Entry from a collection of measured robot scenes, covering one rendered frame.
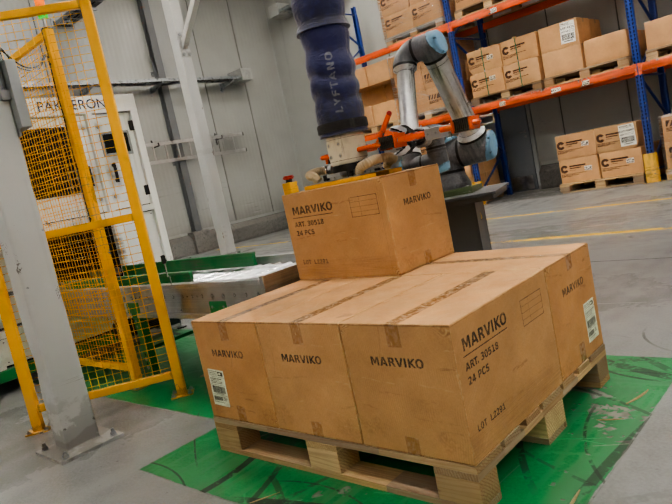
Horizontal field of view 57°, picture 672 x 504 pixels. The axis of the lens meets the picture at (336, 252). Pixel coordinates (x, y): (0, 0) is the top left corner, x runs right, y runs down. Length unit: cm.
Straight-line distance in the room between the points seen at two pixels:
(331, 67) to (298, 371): 129
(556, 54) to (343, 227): 766
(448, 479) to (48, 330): 194
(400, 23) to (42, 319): 922
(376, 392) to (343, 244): 91
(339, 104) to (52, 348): 168
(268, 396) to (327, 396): 30
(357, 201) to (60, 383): 159
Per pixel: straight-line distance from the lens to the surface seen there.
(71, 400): 315
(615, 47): 969
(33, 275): 306
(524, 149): 1162
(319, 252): 274
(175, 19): 645
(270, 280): 284
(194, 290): 327
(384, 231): 246
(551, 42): 1001
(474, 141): 324
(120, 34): 1332
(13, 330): 357
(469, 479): 183
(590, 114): 1118
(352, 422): 201
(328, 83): 269
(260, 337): 219
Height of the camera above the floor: 98
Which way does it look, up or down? 7 degrees down
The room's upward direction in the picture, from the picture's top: 12 degrees counter-clockwise
